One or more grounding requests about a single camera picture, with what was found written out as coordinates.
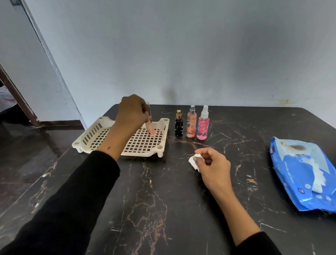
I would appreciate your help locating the person's left hand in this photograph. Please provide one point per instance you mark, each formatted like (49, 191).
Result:
(129, 113)

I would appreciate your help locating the person's right hand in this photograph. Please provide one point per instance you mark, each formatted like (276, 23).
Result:
(216, 170)

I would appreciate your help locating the person's right thumb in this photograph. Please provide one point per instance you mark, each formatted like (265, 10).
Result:
(201, 159)

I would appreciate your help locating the person's left fingers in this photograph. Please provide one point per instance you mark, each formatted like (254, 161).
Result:
(146, 113)

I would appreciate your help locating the white wet wipe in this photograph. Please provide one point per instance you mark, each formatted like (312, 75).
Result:
(194, 163)

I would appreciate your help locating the peach spray bottle clear cap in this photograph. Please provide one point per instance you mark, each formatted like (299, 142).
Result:
(151, 129)

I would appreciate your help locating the person's right forearm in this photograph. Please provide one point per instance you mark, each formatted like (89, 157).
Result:
(242, 223)

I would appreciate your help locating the person's left forearm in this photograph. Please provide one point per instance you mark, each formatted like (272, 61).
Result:
(78, 199)

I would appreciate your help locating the cream plastic lattice tray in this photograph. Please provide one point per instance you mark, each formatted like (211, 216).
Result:
(143, 143)

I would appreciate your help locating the pink spray bottle white nozzle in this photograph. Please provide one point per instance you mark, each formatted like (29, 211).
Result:
(203, 128)

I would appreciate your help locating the orange spray bottle silver cap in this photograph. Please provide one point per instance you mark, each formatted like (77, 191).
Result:
(191, 126)

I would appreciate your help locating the black perfume bottle gold cap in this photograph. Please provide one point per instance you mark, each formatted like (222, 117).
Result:
(179, 127)

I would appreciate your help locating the blue wet wipes packet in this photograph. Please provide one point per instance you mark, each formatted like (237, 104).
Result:
(301, 173)

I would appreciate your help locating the white cloth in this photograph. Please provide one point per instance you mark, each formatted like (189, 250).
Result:
(5, 98)

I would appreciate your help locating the brown wooden door frame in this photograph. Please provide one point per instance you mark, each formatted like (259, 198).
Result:
(18, 97)

